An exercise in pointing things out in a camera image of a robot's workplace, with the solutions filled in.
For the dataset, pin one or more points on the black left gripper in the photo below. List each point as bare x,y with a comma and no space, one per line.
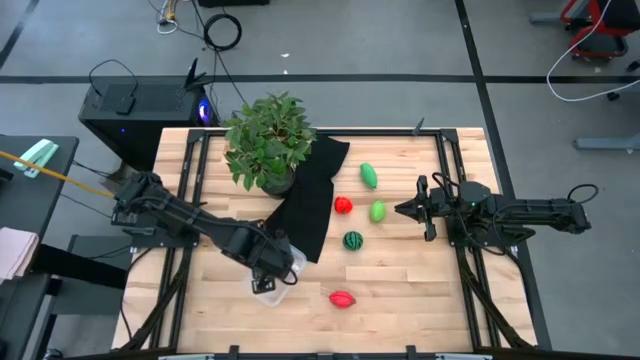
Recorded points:
270,255

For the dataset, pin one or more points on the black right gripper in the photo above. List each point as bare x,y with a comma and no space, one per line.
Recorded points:
440,202

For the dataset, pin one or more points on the round light green toy fruit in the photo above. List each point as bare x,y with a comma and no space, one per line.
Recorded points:
377,211

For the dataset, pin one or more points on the long green toy vegetable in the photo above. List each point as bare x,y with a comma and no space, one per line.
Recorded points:
369,176

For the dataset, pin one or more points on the striped toy watermelon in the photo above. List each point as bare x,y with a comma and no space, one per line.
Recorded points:
353,241

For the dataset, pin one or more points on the red toy fruit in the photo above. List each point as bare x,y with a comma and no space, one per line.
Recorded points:
343,205

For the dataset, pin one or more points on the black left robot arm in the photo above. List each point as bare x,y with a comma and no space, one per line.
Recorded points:
175,215

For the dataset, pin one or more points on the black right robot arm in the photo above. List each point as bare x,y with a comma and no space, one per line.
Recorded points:
540,212

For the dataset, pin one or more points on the black plant pot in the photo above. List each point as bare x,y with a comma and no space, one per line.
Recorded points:
281,191

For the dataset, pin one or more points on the black cloth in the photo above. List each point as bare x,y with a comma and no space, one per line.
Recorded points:
310,200

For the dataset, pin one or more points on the pink toy dragon fruit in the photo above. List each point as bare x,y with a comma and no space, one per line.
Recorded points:
342,299

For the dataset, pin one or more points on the green leafy plant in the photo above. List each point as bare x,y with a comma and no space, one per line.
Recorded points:
267,140

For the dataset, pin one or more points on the black computer tower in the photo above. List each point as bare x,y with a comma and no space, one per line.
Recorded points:
150,120

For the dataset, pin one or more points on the red and black chair base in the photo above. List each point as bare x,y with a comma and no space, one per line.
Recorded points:
600,47

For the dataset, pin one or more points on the black side desk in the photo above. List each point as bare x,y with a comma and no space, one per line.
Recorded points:
30,200

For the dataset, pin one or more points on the mint green stapler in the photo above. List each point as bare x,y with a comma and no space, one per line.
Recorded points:
36,156

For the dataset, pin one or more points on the pink cloth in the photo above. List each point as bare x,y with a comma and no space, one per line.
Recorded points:
15,252

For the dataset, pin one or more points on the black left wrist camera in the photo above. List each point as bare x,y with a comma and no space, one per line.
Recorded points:
263,285

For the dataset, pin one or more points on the black metal rig frame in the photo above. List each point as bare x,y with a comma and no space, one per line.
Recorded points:
325,133

